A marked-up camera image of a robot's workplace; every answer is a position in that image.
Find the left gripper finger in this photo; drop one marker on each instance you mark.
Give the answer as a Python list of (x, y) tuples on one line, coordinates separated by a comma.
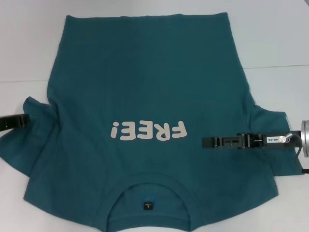
[(22, 120)]

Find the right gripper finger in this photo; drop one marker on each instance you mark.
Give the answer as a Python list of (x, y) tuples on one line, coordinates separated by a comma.
[(218, 142)]

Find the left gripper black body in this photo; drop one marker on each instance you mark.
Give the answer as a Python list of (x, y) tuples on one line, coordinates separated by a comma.
[(7, 123)]

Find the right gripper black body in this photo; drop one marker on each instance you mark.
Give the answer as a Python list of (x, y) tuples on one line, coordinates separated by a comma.
[(268, 140)]

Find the teal t-shirt with FREE! print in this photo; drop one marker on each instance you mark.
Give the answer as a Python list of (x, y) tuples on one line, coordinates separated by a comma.
[(144, 84)]

